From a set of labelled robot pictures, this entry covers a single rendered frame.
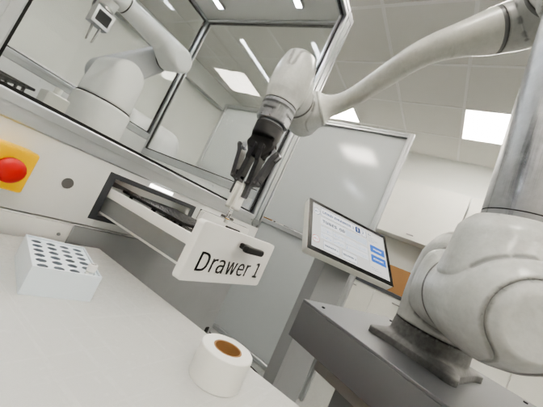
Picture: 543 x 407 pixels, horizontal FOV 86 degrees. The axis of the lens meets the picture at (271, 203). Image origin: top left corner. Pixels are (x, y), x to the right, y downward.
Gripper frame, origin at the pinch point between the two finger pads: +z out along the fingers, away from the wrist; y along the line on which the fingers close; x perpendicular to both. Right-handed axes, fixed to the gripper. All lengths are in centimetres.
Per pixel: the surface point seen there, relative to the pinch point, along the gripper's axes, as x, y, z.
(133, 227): -18.1, -7.5, 15.4
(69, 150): -28.7, -20.7, 6.6
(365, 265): 90, 24, 0
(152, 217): -18.0, -4.1, 11.9
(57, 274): -35.7, 4.0, 21.2
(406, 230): 319, 26, -65
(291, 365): 88, 11, 59
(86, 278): -32.5, 5.0, 21.1
